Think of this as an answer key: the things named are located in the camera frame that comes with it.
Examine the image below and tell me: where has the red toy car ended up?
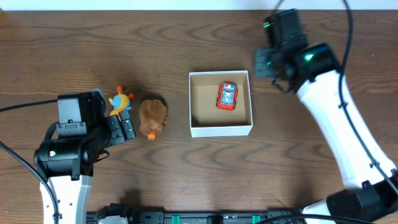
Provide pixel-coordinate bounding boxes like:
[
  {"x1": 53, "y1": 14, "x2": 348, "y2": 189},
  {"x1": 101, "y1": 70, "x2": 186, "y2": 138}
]
[{"x1": 216, "y1": 82, "x2": 238, "y2": 111}]

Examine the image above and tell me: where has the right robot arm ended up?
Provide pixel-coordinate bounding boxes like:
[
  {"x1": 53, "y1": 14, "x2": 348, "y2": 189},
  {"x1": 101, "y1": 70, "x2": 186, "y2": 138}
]
[{"x1": 254, "y1": 43, "x2": 397, "y2": 223}]

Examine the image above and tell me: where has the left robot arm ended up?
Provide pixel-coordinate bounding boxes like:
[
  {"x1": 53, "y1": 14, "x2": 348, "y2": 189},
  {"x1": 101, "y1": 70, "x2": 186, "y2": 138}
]
[{"x1": 34, "y1": 111, "x2": 136, "y2": 223}]

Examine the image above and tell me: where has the yellow blue duck toy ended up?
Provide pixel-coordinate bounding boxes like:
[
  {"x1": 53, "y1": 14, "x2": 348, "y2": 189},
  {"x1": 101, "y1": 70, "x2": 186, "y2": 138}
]
[{"x1": 109, "y1": 86, "x2": 134, "y2": 120}]

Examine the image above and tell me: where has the brown plush toy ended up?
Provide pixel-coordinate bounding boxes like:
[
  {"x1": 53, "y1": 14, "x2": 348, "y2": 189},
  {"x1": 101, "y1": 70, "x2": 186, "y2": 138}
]
[{"x1": 139, "y1": 100, "x2": 169, "y2": 140}]

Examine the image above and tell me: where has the white cardboard box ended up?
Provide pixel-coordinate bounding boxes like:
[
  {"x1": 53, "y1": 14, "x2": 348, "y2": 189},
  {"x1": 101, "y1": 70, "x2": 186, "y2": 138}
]
[{"x1": 189, "y1": 70, "x2": 253, "y2": 138}]

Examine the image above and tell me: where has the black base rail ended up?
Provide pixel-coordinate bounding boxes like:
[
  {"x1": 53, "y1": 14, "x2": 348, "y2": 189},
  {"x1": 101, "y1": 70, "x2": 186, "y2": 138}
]
[{"x1": 86, "y1": 203, "x2": 301, "y2": 224}]

